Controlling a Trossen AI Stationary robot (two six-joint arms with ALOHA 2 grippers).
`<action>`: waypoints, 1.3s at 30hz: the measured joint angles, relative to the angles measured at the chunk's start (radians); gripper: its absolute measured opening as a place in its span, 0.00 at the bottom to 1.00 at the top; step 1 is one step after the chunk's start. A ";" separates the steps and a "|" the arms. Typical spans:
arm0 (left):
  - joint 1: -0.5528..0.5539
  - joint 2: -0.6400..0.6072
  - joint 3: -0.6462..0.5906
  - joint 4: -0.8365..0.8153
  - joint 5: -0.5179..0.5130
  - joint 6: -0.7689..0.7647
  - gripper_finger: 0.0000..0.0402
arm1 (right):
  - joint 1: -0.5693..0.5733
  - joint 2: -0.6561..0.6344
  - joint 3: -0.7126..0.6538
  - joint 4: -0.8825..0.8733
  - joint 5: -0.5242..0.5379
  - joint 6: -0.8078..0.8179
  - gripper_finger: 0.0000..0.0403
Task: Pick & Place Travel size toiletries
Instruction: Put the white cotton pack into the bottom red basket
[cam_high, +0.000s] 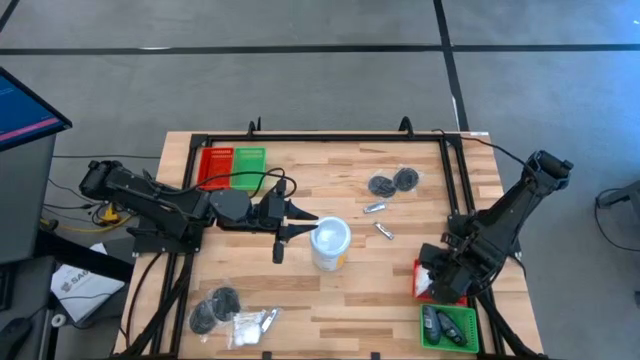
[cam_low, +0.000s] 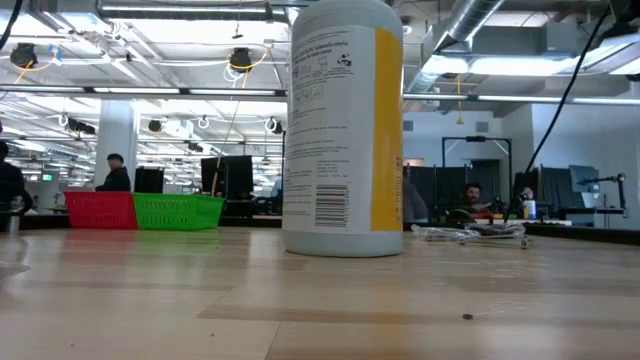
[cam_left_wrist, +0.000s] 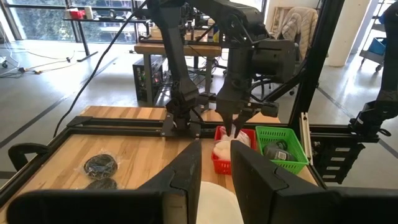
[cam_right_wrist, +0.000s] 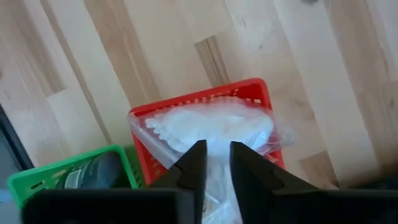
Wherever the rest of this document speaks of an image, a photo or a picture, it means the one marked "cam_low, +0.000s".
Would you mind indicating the person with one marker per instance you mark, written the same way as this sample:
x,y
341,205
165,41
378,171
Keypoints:
x,y
525,192
10,185
472,195
116,180

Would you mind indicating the white room pillar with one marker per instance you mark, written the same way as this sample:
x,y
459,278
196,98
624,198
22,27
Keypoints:
x,y
117,135

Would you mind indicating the black office monitor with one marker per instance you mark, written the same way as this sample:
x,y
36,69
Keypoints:
x,y
235,175

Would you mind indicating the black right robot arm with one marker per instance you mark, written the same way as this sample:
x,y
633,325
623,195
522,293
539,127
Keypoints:
x,y
627,7

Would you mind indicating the silver metal post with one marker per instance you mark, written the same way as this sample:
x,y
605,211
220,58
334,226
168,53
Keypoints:
x,y
14,220

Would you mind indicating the black tube stand frame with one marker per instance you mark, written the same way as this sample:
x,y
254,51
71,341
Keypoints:
x,y
475,138

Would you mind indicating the green exit sign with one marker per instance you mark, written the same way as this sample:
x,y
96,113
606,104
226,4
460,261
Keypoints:
x,y
47,177

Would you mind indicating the white wipes canister yellow label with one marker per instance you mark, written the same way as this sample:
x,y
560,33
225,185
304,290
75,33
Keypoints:
x,y
340,150

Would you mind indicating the grey desk monitor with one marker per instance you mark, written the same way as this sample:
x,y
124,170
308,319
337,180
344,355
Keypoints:
x,y
582,180

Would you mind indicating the long ceiling light strip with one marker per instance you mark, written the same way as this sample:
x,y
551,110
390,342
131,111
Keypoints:
x,y
225,91
525,98

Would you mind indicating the green plastic basket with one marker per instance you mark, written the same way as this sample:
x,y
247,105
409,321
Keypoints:
x,y
175,212

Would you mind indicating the black partition panels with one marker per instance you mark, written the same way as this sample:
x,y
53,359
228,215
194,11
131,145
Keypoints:
x,y
440,180

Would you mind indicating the yellow hanging pendant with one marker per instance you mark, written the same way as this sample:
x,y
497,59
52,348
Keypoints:
x,y
459,120

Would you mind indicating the red plastic basket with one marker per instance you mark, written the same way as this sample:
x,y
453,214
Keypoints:
x,y
100,210

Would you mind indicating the bright ceiling light panel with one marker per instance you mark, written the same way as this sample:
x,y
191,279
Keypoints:
x,y
500,65

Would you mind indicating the silver ceiling duct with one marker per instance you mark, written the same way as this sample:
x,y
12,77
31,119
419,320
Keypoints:
x,y
475,20

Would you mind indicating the black office chair back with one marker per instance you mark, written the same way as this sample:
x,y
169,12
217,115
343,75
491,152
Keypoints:
x,y
149,181

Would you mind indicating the bagged black round compact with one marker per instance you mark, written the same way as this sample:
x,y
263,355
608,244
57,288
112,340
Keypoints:
x,y
440,233
495,229

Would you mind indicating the white cup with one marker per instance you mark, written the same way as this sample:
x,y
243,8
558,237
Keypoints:
x,y
530,209

